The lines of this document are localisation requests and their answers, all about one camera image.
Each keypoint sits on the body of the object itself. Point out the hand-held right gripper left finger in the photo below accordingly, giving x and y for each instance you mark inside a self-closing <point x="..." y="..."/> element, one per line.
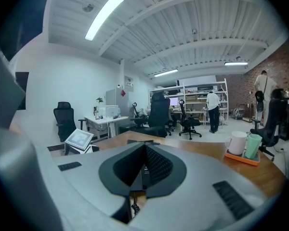
<point x="82" y="191"/>

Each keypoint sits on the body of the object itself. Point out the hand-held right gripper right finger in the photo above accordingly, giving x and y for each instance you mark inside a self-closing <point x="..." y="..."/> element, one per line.
<point x="197" y="196"/>

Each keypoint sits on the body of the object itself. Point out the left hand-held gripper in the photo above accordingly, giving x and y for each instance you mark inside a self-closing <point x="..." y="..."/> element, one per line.
<point x="78" y="141"/>

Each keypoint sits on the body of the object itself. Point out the black shoulder bag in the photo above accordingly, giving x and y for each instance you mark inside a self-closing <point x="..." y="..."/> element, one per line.
<point x="259" y="96"/>

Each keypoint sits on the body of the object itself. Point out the black office chair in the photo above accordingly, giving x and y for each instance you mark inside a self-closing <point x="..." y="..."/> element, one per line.
<point x="273" y="126"/>
<point x="159" y="115"/>
<point x="136" y="115"/>
<point x="63" y="123"/>
<point x="189" y="123"/>

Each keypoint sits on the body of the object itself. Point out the white desk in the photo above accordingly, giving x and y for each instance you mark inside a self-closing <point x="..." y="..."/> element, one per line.
<point x="103" y="121"/>

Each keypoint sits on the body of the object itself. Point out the white box on desk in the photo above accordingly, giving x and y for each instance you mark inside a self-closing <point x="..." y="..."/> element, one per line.
<point x="109" y="112"/>

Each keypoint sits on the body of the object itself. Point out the green potted plant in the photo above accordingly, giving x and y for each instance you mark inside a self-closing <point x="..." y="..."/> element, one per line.
<point x="100" y="100"/>

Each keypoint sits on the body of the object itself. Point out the orange tray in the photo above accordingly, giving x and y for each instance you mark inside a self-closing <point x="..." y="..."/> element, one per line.
<point x="240" y="159"/>

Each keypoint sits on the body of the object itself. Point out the grey refrigerator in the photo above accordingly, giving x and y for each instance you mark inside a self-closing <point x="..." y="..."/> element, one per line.
<point x="116" y="98"/>

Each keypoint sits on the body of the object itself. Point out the white mug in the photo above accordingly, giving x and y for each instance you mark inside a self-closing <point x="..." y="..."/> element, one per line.
<point x="237" y="143"/>

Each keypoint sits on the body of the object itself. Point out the green plastic cup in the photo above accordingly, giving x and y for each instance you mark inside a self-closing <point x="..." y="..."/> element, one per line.
<point x="253" y="145"/>

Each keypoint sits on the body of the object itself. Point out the computer monitor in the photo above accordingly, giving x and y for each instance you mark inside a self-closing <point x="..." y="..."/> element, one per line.
<point x="174" y="101"/>

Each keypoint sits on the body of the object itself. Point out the white shelving unit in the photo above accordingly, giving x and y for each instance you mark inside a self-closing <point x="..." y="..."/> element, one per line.
<point x="195" y="93"/>

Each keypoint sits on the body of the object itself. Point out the long ceiling light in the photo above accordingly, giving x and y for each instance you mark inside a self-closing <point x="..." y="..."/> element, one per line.
<point x="103" y="18"/>
<point x="166" y="73"/>
<point x="236" y="63"/>

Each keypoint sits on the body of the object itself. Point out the grey wall electrical box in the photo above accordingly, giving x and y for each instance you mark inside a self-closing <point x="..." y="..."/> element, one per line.
<point x="129" y="83"/>

